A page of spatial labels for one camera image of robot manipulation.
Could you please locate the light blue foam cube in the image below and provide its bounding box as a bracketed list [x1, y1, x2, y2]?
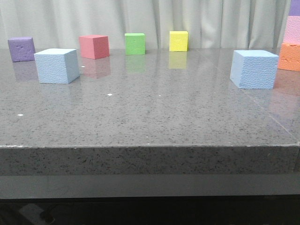
[230, 50, 279, 89]
[34, 48, 80, 84]

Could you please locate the green foam cube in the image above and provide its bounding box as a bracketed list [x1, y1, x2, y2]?
[125, 33, 145, 55]

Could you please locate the yellow foam cube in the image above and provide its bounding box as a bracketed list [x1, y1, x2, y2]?
[169, 31, 188, 52]

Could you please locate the pink foam cube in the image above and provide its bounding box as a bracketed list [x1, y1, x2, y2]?
[79, 35, 110, 60]

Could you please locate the white curtain backdrop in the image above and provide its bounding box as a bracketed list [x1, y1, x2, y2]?
[0, 0, 291, 49]

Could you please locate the purple foam cube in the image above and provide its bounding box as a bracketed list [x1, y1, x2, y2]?
[7, 37, 36, 62]

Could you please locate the orange foam block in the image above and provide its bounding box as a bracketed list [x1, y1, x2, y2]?
[278, 43, 300, 72]

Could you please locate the pink foam block stacked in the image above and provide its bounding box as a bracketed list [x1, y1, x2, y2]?
[283, 16, 300, 44]

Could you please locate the purple foam block top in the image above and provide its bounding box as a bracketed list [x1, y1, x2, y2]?
[289, 0, 300, 16]

